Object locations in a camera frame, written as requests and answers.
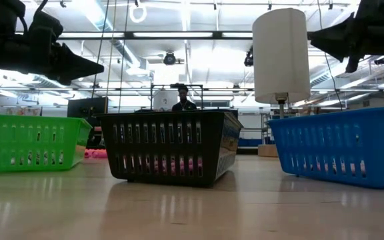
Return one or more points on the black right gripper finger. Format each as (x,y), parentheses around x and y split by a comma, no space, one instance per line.
(332,38)

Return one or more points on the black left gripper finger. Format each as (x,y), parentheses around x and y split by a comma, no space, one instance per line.
(78,66)

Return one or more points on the white crayon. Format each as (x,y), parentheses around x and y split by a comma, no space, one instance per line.
(29,158)

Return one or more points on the black monitor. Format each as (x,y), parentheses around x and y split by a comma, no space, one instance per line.
(87,106)

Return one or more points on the white shade wooden table lamp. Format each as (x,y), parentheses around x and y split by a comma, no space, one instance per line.
(280,60)

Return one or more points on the colourful banner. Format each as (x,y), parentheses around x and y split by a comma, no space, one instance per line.
(18,110)

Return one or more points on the pink foam earplug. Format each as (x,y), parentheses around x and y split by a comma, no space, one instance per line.
(88,153)

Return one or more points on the pink cloth pile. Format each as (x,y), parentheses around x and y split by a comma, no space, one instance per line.
(100,153)

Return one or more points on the white box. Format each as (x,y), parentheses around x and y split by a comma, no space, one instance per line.
(163,100)

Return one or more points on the green plastic basket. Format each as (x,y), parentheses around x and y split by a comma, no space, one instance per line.
(28,143)

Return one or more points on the blue plastic basket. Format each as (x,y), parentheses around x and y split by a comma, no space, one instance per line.
(342,143)

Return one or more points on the person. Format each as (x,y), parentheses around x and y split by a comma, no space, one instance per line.
(183,103)

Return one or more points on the black plastic basket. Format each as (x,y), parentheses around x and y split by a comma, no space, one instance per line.
(168,146)

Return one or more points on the black round ceiling camera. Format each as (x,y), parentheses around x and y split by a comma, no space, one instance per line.
(169,59)

